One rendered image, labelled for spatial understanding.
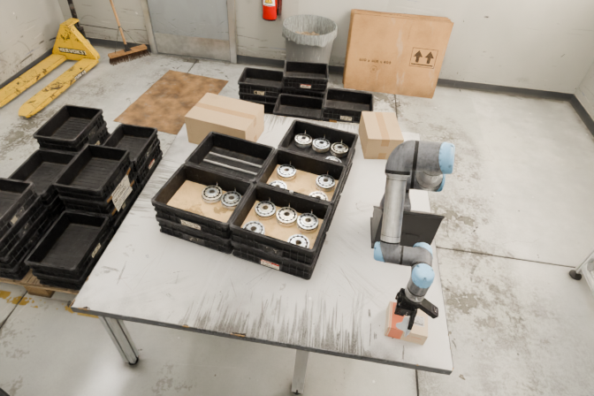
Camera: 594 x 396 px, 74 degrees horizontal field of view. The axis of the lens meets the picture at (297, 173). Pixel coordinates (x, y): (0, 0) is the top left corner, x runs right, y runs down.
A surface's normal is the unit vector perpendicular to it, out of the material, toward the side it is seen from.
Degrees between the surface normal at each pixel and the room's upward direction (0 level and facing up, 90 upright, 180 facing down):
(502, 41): 90
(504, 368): 0
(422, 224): 90
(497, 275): 0
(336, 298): 0
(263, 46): 90
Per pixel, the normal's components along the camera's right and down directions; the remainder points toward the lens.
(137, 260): 0.05, -0.74
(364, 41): -0.12, 0.50
